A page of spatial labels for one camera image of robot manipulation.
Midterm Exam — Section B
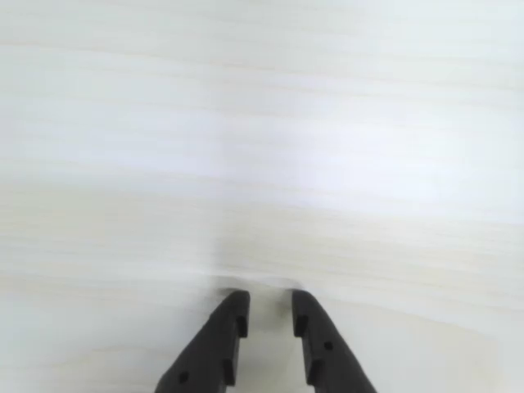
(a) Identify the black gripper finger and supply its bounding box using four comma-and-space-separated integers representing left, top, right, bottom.
291, 288, 377, 393
154, 289, 251, 393

